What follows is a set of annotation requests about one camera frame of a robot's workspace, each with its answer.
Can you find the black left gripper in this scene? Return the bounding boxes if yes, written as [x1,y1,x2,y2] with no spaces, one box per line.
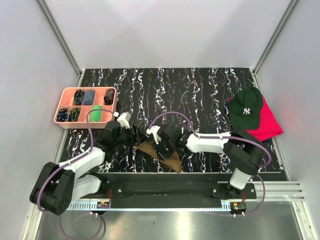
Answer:
[113,124,148,148]

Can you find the brown fabric napkin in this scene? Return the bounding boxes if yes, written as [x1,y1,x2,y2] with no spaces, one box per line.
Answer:
[135,141,182,173]

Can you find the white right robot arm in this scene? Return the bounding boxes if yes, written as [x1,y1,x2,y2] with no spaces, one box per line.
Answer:
[146,126,268,199]

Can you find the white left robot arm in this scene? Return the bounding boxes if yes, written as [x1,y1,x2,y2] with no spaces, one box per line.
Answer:
[29,112,148,216]

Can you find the black yellow patterned roll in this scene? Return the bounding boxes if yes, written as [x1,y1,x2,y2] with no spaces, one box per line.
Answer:
[68,108,81,123]

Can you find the black multicolour patterned roll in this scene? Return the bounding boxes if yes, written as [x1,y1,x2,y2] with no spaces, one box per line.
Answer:
[73,89,85,106]

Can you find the black blue patterned roll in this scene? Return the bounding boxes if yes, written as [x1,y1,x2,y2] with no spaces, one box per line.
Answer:
[56,108,68,122]

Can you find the green rolled cloth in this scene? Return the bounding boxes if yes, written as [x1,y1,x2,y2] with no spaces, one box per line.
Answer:
[89,105,103,122]

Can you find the dark paisley rolled cloth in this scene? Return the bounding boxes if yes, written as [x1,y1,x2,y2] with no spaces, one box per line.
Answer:
[103,88,115,106]

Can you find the grey-blue rolled cloth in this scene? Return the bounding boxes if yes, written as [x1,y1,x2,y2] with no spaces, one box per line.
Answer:
[82,90,95,106]

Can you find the pink divided organizer tray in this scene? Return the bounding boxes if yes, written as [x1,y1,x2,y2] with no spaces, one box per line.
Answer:
[53,86,118,129]

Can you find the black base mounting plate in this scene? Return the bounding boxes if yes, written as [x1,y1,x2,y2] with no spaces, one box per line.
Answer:
[79,172,257,210]

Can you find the dark green baseball cap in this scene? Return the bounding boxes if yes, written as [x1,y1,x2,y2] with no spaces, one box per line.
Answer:
[227,86,263,130]

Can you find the pink red folded cloth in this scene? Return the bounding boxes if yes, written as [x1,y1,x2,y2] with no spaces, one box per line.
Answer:
[246,96,284,142]

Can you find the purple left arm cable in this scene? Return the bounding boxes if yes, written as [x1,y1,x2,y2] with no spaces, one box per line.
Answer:
[36,109,120,240]

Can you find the aluminium frame rail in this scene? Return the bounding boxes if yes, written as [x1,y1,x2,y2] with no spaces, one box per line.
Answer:
[33,181,306,202]

